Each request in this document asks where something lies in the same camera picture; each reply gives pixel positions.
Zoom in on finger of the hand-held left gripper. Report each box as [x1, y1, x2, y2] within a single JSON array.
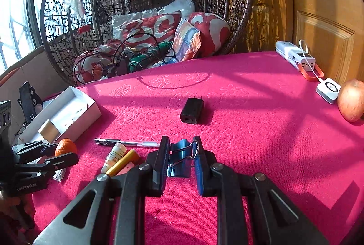
[[11, 140, 59, 163], [17, 152, 79, 177]]

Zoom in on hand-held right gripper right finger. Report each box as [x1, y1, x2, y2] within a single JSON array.
[[193, 135, 340, 245]]

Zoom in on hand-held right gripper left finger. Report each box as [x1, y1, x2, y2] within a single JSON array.
[[33, 135, 171, 245]]

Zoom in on tangerine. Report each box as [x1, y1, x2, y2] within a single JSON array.
[[55, 138, 78, 157]]

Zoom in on blue binder clip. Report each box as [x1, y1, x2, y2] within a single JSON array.
[[167, 139, 200, 178]]

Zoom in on person's left hand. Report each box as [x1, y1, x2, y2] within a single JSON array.
[[0, 192, 37, 231]]

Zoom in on gold small card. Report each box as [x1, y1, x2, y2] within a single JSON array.
[[38, 119, 61, 141]]

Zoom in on yellow tube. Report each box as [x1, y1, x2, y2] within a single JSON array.
[[106, 149, 140, 177]]

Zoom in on clear gel pen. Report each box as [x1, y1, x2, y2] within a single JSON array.
[[94, 138, 160, 147]]

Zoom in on black cat phone stand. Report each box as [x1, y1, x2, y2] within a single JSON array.
[[18, 81, 44, 129]]

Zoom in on small white bottle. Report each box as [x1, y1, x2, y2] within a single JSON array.
[[101, 143, 127, 173]]

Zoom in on white cardboard box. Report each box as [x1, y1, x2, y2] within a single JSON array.
[[18, 86, 102, 146]]

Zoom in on black charger adapter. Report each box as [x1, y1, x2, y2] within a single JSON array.
[[180, 96, 205, 124]]

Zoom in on pink tablecloth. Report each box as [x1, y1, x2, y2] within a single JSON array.
[[31, 51, 364, 245]]

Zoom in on green cloth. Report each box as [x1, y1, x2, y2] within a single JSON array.
[[128, 42, 174, 72]]

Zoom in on red patterned seat cushion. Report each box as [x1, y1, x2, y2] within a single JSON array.
[[73, 39, 126, 83]]

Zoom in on checkered cloth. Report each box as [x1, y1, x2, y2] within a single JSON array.
[[172, 19, 202, 62]]

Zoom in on flat red patterned cushion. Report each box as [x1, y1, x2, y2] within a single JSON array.
[[119, 13, 182, 48]]

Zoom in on round red patterned cushion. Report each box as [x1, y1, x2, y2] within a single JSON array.
[[188, 12, 231, 58]]

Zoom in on window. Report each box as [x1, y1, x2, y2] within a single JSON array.
[[0, 0, 71, 75]]

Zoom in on orange flat case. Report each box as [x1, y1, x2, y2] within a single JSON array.
[[296, 61, 324, 82]]

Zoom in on white power bank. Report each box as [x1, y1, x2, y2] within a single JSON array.
[[275, 41, 316, 71]]

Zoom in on red apple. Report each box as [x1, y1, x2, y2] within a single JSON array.
[[337, 79, 364, 123]]

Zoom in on wooden glazed door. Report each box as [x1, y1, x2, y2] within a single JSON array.
[[245, 0, 293, 53]]

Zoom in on wooden panel door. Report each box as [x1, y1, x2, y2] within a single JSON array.
[[284, 0, 364, 86]]

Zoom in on black cables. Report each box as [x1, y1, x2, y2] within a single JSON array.
[[74, 33, 177, 85]]

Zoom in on white charging cable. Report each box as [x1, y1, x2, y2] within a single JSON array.
[[298, 40, 325, 82]]

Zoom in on white wireless charger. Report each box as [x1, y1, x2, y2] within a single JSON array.
[[316, 78, 341, 105]]

